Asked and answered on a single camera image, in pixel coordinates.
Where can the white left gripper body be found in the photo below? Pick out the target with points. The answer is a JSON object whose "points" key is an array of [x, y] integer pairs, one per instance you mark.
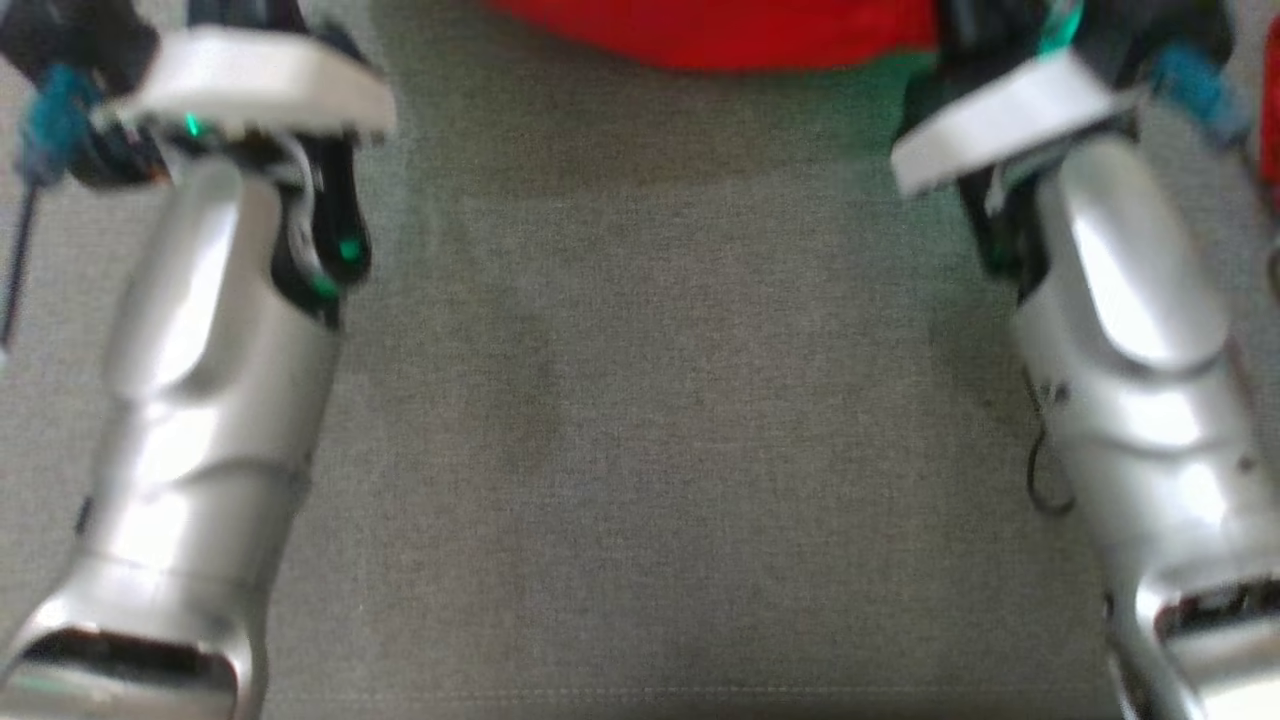
{"points": [[250, 80]]}

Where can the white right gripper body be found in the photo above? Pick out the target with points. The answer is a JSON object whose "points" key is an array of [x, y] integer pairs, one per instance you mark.
{"points": [[1020, 120]]}

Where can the red jersey with white sleeves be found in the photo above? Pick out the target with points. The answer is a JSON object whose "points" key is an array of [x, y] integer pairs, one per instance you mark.
{"points": [[720, 30]]}

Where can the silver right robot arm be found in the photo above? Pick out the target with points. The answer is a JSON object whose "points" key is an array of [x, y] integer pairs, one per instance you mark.
{"points": [[1130, 300]]}

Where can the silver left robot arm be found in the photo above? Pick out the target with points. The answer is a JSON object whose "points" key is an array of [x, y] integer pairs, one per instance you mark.
{"points": [[200, 400]]}

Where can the grey fabric sofa seat cushion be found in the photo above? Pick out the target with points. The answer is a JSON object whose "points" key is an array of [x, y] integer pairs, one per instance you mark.
{"points": [[640, 450]]}

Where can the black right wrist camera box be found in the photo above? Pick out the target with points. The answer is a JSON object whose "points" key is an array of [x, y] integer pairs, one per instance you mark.
{"points": [[1150, 30]]}

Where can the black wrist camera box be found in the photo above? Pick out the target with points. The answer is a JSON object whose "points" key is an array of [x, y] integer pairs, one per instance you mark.
{"points": [[1150, 30], [70, 40]]}

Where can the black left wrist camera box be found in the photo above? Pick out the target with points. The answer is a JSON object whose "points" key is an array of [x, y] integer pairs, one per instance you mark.
{"points": [[70, 40]]}

